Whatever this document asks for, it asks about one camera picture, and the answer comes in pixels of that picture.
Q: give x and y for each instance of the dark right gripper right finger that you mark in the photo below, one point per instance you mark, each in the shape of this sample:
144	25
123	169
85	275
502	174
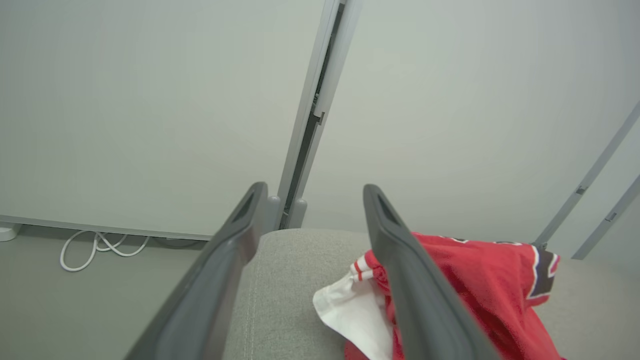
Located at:
425	320

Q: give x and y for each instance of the white partition panel grey frame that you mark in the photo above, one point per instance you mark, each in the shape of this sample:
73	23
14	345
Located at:
450	100
607	217

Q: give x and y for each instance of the grey partition leg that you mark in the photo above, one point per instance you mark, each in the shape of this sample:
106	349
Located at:
273	215
298	212

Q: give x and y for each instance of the large red garment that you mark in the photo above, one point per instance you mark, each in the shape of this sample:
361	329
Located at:
490	290

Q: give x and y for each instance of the wide white partition panel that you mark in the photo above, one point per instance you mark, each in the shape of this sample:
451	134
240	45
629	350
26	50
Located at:
150	100

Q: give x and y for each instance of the grey sofa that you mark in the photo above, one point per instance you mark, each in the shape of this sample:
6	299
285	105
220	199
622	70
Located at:
290	300

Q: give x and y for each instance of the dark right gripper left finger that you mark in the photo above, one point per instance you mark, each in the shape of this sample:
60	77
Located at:
200	310

